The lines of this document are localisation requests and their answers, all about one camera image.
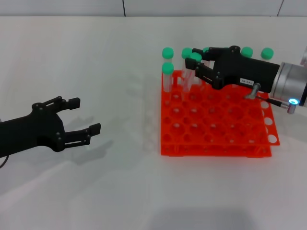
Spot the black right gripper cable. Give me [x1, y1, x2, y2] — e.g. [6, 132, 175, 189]
[244, 82, 300, 115]

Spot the orange plastic test tube rack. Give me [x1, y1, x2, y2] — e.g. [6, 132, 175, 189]
[160, 69, 281, 158]

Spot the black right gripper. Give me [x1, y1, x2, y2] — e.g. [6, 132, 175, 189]
[184, 45, 281, 93]

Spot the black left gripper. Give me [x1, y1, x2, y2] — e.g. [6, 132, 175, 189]
[0, 96, 102, 159]

